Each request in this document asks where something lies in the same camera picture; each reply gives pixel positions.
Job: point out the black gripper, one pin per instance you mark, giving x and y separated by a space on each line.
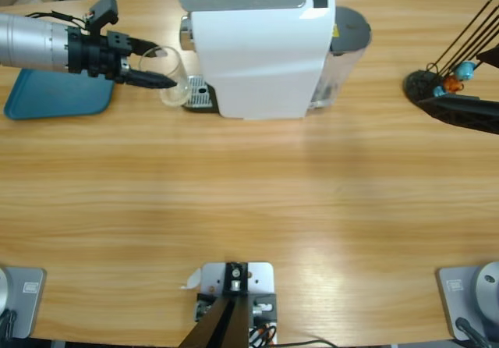
91 55

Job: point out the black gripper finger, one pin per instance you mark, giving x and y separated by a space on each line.
492 57
468 110

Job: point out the clear drinking glass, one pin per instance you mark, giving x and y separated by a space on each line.
181 98

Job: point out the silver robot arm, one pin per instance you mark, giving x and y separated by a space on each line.
487 285
31 40

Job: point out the light blue coffee capsule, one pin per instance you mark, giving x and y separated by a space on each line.
466 71

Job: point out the orange coffee capsule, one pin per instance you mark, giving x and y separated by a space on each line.
453 84

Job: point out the white capsule coffee machine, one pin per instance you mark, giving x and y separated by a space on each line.
257 51

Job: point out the black capsule holder with rods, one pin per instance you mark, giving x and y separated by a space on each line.
417 84

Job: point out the metal drip tray grate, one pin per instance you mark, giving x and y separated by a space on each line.
202 90

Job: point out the teal plastic tray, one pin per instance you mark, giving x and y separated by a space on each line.
58 98

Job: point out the clear water tank dark lid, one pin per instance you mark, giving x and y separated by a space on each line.
351 28

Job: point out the white paper tag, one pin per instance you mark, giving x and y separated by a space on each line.
193 279

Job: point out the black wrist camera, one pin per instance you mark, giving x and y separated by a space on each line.
105 10

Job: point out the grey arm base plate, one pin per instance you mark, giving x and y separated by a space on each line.
452 305
29 305

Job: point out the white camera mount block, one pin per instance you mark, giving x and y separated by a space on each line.
259 278

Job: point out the dark camera post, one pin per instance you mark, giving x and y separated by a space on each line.
222 324

